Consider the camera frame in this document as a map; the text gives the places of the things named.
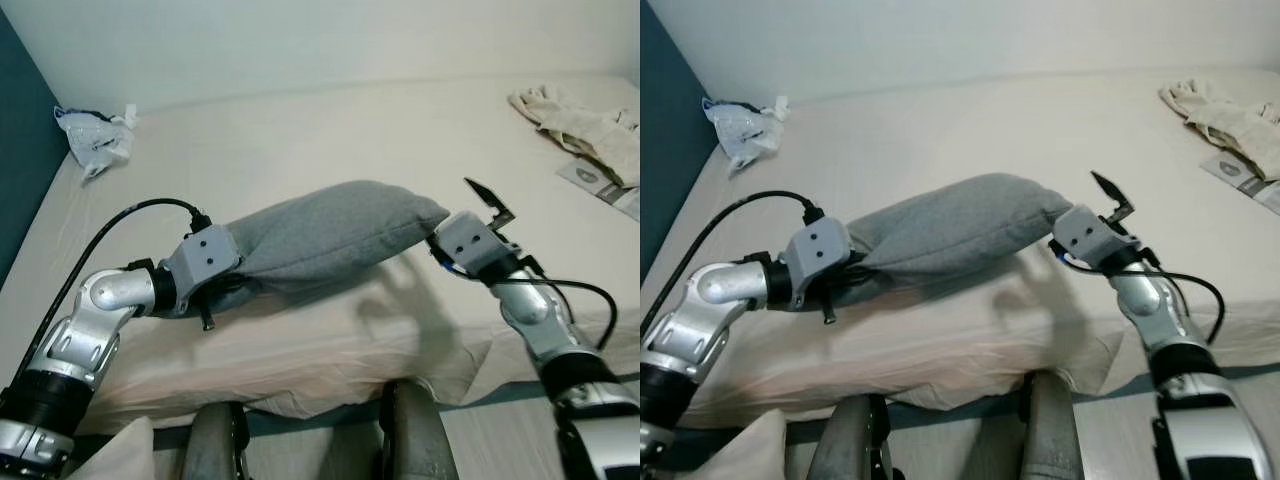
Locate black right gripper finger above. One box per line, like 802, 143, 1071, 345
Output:
1090, 170, 1136, 216
464, 177, 516, 223

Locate grey fabric pillow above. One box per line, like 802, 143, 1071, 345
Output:
835, 172, 1076, 306
195, 180, 451, 311

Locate grey printed booklet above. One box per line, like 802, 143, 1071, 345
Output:
1200, 150, 1280, 216
556, 158, 641, 223

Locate beige crumpled cloth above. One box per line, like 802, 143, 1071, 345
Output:
508, 84, 641, 189
1158, 78, 1280, 183

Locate grey left robot leg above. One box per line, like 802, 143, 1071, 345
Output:
182, 400, 251, 480
805, 393, 893, 480

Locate bed with pale sheet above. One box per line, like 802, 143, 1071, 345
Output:
0, 70, 641, 436
655, 65, 1280, 431

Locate dark teal padded headboard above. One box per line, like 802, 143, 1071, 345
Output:
640, 0, 719, 311
0, 10, 73, 291

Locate crumpled clear plastic bag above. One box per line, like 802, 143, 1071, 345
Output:
52, 100, 138, 183
702, 95, 789, 173

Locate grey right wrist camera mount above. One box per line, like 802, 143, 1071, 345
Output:
430, 211, 503, 279
1055, 204, 1126, 269

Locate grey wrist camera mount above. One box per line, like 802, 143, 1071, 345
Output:
1055, 204, 1126, 269
160, 225, 243, 303
782, 217, 853, 291
430, 211, 503, 279

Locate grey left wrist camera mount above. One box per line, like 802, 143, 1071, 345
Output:
160, 225, 243, 303
782, 217, 853, 291

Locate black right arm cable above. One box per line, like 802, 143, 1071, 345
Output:
428, 250, 619, 353
1050, 240, 1226, 346

